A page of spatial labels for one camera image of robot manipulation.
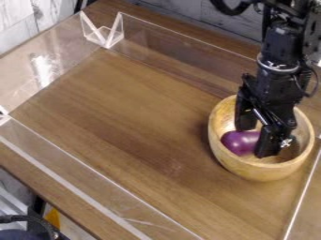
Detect black cable lower left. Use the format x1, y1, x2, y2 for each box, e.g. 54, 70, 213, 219
0, 215, 50, 240

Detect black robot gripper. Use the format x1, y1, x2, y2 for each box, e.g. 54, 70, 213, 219
233, 55, 311, 158

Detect brown wooden bowl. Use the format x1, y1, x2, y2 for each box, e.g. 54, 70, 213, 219
208, 96, 314, 182

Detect clear acrylic corner bracket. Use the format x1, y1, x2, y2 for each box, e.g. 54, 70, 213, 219
78, 12, 124, 49

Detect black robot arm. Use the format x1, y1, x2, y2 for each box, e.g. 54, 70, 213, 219
209, 0, 321, 158

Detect clear acrylic tray walls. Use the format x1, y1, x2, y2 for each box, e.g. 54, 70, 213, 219
0, 9, 321, 240

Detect black clamp with screw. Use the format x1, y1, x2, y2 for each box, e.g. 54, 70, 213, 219
26, 216, 70, 240

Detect purple toy eggplant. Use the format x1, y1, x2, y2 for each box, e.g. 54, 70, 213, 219
220, 131, 259, 156

